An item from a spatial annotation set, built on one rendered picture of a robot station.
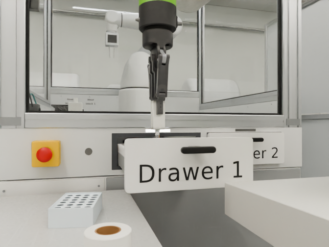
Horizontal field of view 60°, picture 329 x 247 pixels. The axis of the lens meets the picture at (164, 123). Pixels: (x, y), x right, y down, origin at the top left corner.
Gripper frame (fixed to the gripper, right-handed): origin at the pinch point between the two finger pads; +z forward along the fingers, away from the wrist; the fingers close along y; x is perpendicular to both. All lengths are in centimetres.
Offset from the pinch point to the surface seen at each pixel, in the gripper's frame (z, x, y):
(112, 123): 1.9, 9.1, 20.7
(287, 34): -31, -55, 21
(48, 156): 10.8, 26.7, 13.8
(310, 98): -20, -173, 140
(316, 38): -70, -173, 133
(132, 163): 10.2, 7.9, -10.6
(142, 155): 8.5, 5.9, -10.6
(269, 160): 15, -45, 19
